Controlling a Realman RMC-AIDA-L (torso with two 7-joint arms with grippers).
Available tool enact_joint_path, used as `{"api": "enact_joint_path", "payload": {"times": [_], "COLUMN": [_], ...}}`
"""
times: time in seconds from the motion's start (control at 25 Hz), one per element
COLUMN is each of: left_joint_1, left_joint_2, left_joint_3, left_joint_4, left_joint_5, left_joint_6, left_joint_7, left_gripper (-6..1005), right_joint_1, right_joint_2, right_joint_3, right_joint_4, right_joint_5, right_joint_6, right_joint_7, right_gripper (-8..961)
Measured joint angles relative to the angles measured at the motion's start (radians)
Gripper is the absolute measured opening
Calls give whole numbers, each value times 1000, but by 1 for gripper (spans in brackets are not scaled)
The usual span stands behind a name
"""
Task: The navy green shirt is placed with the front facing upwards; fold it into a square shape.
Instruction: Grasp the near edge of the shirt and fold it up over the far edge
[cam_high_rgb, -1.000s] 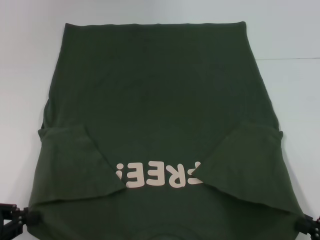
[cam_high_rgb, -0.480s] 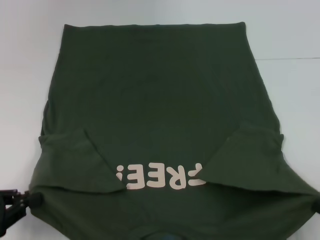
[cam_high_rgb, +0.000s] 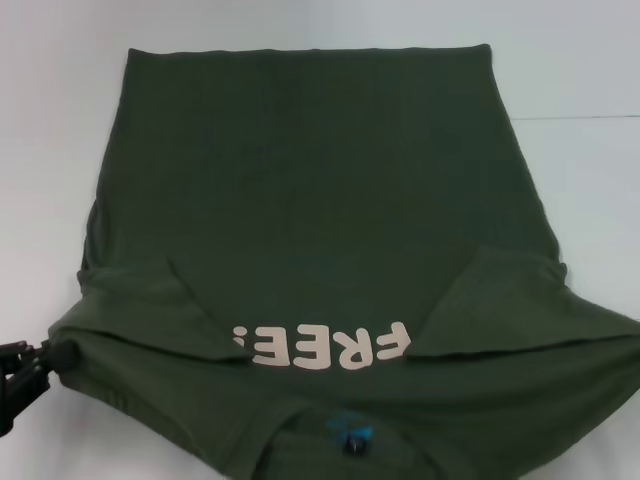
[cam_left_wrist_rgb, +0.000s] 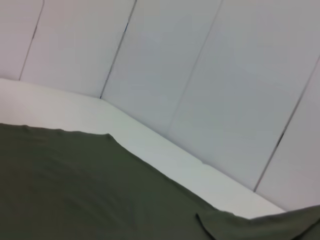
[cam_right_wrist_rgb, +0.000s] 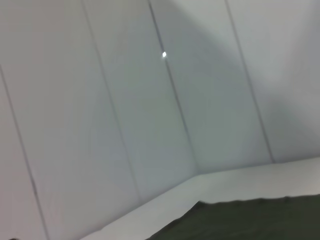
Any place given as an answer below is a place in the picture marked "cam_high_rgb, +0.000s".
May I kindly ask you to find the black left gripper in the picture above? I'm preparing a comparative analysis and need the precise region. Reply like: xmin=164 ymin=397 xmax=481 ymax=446
xmin=0 ymin=337 xmax=80 ymax=437

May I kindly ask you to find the dark green FREE t-shirt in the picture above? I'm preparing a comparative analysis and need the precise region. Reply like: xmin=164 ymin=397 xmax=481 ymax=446
xmin=47 ymin=43 xmax=640 ymax=480

